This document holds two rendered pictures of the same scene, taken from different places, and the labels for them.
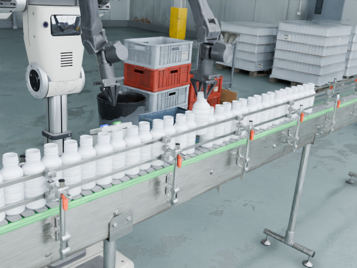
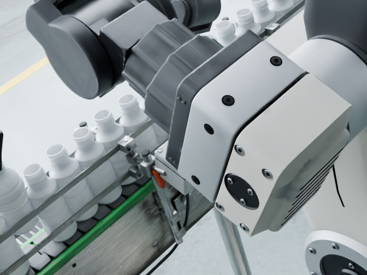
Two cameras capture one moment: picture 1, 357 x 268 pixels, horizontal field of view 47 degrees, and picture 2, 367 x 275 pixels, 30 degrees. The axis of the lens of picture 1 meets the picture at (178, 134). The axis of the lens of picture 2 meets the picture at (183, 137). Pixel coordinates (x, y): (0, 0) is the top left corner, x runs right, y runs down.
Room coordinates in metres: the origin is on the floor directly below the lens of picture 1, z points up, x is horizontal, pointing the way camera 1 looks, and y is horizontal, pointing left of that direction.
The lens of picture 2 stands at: (2.45, 0.51, 1.85)
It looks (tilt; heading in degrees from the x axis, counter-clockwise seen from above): 35 degrees down; 195
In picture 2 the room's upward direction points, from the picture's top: 19 degrees counter-clockwise
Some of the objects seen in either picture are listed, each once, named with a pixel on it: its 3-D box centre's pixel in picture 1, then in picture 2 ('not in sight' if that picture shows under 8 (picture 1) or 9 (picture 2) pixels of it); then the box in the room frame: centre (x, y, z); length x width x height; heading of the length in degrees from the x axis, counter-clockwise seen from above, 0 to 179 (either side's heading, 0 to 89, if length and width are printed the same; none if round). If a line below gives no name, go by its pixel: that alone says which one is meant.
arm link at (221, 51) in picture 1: (216, 44); not in sight; (1.54, -0.11, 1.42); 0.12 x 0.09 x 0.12; 50
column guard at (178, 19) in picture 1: (177, 28); not in sight; (11.79, 0.26, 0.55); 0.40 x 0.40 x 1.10; 49
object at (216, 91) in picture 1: (193, 85); not in sight; (4.73, -0.13, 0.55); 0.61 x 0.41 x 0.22; 142
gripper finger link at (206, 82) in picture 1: (204, 86); not in sight; (1.56, -0.08, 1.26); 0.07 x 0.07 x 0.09; 49
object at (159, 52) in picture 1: (159, 51); not in sight; (4.13, 0.26, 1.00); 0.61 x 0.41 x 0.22; 146
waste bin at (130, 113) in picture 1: (120, 130); not in sight; (3.65, 0.54, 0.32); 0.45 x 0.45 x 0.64
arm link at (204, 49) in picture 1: (207, 51); not in sight; (1.56, -0.08, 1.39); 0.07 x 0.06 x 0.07; 50
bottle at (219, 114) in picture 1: (217, 124); not in sight; (1.65, -0.16, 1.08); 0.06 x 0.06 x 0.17
